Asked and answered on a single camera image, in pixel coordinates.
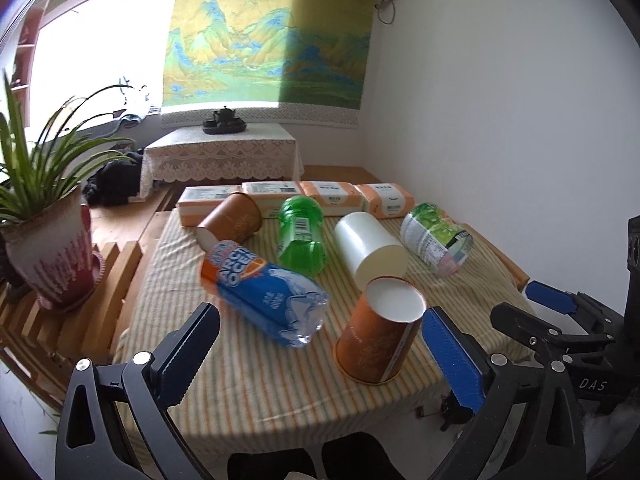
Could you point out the green plastic bottle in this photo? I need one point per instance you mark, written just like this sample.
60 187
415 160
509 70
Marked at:
300 255

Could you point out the wooden table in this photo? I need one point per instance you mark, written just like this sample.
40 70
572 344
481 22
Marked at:
515 272

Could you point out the wooden slatted bench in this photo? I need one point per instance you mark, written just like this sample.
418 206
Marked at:
107 290

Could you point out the green spider plant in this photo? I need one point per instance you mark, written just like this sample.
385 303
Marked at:
30 170

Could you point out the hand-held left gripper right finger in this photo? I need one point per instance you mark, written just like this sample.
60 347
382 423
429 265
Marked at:
452 355

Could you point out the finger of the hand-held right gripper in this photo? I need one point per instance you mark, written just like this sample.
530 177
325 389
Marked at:
525 327
550 297

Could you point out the blue label plastic bottle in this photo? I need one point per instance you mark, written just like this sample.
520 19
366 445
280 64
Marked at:
270 295

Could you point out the orange paper cup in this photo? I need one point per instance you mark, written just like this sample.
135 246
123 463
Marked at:
232 220
370 345

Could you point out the white paper cup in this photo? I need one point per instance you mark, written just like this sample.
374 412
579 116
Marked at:
360 240

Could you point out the landscape wall hanging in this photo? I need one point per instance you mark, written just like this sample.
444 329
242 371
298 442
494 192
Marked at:
250 50

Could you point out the green label clear bottle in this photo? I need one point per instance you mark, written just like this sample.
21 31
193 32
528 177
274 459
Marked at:
435 240

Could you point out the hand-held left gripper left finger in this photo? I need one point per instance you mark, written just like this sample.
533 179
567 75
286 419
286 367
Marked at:
186 355

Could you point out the white lace tablecloth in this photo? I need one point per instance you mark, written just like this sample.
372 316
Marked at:
220 157

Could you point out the black bag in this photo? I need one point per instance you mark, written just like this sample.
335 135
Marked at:
112 180

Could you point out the orange tissue pack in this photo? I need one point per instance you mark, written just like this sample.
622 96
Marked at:
200 202
387 202
272 191
332 195

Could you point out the patterned ceramic flower pot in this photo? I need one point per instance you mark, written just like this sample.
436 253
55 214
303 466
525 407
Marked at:
50 255

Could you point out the striped tablecloth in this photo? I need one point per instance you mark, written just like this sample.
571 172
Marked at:
240 385

